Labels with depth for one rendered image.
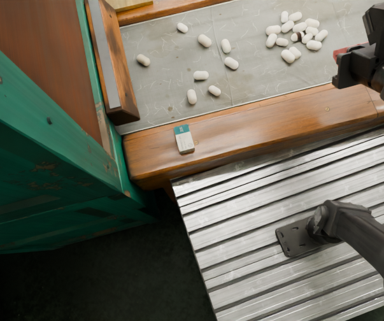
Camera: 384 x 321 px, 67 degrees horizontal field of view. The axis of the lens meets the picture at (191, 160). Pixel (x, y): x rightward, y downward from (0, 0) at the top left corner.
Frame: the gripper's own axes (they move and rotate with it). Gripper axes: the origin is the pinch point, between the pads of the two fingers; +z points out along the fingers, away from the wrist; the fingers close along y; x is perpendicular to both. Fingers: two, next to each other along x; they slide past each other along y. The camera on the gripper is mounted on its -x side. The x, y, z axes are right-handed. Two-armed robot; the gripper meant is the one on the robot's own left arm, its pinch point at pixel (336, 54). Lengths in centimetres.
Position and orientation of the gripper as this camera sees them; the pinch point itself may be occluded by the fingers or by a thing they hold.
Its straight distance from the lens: 71.4
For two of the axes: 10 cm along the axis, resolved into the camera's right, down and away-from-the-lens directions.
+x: 1.8, 8.0, 5.7
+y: -9.7, 2.5, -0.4
